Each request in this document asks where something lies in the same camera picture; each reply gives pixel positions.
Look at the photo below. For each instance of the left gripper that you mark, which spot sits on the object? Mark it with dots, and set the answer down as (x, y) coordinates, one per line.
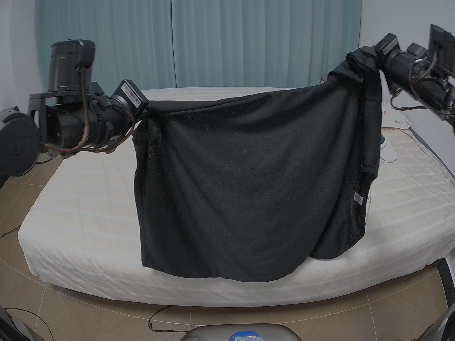
(110, 123)

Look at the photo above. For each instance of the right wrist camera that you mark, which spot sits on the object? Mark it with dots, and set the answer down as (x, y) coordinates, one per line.
(387, 46)

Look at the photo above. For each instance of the white printed pillow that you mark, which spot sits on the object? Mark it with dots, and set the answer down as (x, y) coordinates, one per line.
(396, 117)

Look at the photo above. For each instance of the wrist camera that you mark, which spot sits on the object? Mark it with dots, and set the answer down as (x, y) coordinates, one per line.
(387, 46)
(131, 96)

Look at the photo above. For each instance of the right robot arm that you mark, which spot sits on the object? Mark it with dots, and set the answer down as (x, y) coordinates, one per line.
(433, 91)

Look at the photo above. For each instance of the blue-green curtain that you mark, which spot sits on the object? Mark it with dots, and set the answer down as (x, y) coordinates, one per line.
(266, 30)
(106, 30)

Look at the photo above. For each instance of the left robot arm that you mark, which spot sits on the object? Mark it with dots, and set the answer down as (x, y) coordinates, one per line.
(67, 69)

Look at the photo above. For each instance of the pile of clothes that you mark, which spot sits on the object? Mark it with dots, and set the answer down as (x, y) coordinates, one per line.
(387, 151)

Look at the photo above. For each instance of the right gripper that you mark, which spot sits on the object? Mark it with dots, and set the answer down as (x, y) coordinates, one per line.
(398, 69)

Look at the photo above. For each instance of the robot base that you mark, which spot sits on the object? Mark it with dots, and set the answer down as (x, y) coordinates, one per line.
(241, 332)

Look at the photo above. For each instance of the black T-shirt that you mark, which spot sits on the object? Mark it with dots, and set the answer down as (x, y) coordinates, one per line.
(248, 176)

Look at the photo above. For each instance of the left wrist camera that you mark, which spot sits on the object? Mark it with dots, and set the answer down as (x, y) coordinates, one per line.
(131, 96)

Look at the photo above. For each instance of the bed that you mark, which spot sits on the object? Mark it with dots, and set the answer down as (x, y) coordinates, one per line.
(78, 218)

